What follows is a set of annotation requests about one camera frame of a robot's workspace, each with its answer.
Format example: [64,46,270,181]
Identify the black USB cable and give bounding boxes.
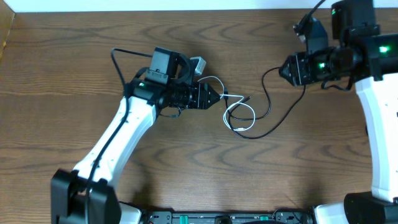
[223,67,307,140]

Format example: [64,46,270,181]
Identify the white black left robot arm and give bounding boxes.
[50,47,221,223]

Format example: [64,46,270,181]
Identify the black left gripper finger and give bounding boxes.
[207,84,220,98]
[207,96,220,108]

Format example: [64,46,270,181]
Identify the white USB cable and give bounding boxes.
[197,75,256,131]

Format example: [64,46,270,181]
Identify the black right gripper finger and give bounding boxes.
[279,55,292,72]
[279,70,294,86]

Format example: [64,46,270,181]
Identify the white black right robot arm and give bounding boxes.
[279,0,397,223]

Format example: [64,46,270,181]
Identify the wooden side panel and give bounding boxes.
[0,0,16,58]

